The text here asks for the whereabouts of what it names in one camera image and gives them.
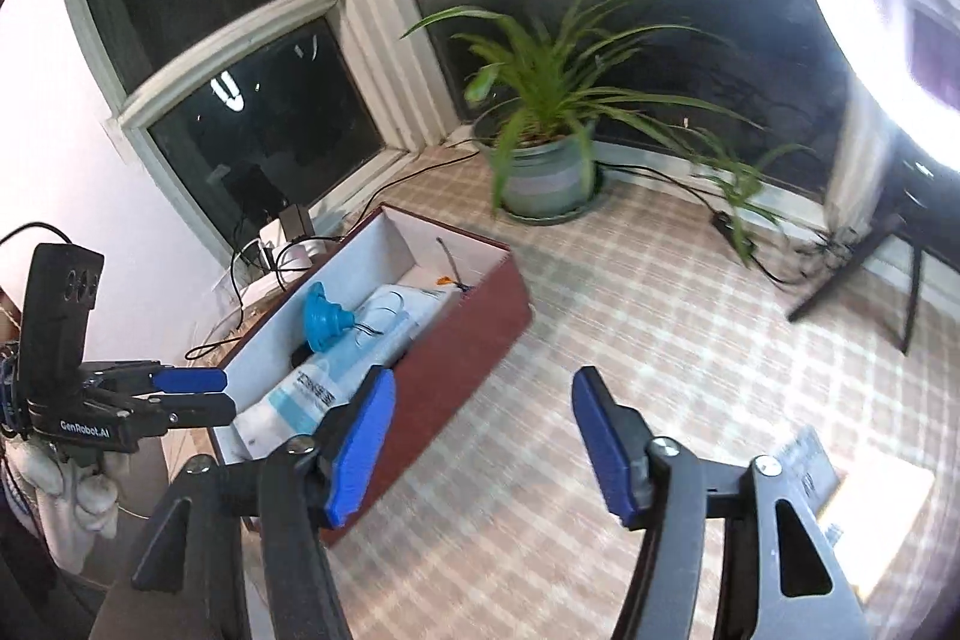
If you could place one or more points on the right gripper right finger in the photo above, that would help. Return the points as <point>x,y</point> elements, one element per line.
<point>779,579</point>

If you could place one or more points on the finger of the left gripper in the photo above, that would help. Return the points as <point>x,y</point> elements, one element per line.
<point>187,379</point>
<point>172,409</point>

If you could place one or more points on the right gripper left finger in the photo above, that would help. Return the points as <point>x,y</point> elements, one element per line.
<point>184,576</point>

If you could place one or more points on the grey foil tea packet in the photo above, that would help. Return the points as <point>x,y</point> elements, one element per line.
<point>807,462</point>

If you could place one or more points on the blue collapsible silicone funnel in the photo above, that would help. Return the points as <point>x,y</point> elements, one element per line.
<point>324,322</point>

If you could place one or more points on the white gloved left hand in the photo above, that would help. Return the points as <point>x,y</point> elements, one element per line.
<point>66,505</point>

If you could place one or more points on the beige wrapped tissue pack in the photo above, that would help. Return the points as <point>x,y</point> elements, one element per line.
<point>870,515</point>

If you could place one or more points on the white charger adapter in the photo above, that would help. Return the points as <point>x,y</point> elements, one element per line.
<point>281,252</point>

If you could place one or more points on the white blue wipes pack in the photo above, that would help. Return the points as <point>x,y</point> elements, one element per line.
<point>386,324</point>

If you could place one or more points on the plaid beige carpet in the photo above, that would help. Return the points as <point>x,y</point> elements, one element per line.
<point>499,530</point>

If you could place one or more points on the dark red storage box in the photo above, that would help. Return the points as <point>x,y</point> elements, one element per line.
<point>440,370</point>

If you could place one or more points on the small spider plant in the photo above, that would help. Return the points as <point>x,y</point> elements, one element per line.
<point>739,182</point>

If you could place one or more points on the large potted green plant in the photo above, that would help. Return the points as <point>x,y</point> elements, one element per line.
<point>555,90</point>

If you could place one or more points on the black ring light tripod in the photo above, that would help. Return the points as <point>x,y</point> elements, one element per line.
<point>919,206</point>

